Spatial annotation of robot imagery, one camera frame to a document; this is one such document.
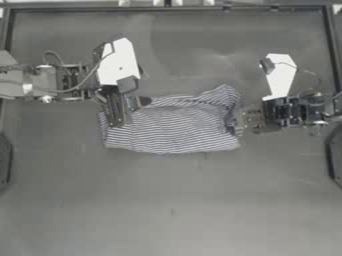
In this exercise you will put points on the navy white striped t-shirt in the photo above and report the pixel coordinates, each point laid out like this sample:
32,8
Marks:
178,126

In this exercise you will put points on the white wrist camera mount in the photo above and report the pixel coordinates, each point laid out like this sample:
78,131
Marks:
121,63
282,80

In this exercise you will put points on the black rounded side bracket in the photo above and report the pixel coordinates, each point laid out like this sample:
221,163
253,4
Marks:
336,160
4,160

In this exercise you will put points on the small silver frame bracket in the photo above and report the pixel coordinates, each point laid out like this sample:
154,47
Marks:
177,2
123,2
158,2
209,2

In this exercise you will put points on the black table frame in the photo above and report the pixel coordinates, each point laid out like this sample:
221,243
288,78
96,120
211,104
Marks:
67,6

